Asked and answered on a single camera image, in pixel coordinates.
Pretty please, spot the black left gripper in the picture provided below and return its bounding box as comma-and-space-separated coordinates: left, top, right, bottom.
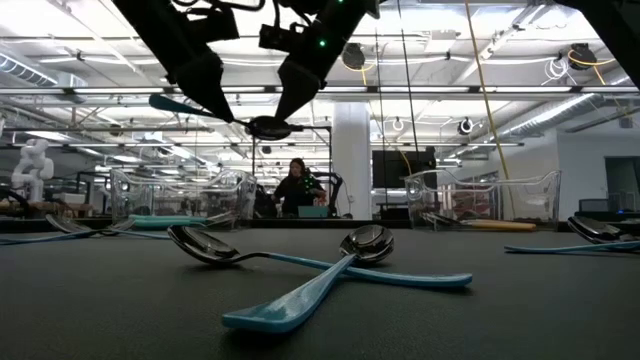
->
112, 0, 237, 124

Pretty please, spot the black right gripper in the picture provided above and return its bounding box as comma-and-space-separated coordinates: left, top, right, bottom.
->
273, 0, 382, 122

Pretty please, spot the blue-handled metal spoon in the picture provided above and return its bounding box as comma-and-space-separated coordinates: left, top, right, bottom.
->
148, 93, 304, 142
97, 217, 172, 240
167, 224, 474, 289
567, 215, 640, 246
221, 224, 396, 335
503, 239, 640, 255
0, 213, 101, 246

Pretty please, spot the teal-handled metal spoon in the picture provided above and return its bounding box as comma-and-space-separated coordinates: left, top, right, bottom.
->
127, 220, 221, 231
129, 214, 236, 225

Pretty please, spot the long ceiling light strip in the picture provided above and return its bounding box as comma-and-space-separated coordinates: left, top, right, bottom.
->
73, 86, 174, 96
482, 85, 573, 95

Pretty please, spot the white building column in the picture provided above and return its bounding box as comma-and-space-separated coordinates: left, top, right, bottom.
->
332, 102, 374, 221

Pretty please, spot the person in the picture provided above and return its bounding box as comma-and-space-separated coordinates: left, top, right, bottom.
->
272, 157, 329, 219

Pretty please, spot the clear plastic bin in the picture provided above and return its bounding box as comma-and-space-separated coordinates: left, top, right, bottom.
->
109, 168, 258, 232
403, 168, 563, 233

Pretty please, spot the black monitor screen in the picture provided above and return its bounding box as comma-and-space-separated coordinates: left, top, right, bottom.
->
371, 148, 437, 190

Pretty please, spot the black table mat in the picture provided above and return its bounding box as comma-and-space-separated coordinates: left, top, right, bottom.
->
0, 227, 640, 360

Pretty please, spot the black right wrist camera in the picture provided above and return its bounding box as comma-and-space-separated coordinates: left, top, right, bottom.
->
258, 22, 302, 52

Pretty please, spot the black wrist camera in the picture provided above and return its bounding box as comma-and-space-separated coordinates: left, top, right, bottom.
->
198, 5, 241, 45
258, 22, 302, 52

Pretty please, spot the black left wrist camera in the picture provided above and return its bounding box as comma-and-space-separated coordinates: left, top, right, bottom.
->
198, 5, 241, 45

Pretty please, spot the black ceiling cable reel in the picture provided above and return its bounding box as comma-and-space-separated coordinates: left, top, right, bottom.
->
341, 42, 367, 71

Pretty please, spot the thin black hanging cable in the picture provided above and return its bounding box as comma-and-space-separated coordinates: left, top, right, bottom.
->
373, 29, 389, 211

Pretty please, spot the silver air duct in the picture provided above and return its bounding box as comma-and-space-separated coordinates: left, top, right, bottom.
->
499, 92, 640, 142
0, 52, 89, 90

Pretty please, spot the yellow cable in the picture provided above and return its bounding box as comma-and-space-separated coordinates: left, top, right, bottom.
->
462, 0, 516, 216

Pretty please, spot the black reel with yellow cable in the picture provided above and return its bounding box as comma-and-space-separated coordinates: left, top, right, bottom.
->
566, 42, 617, 72

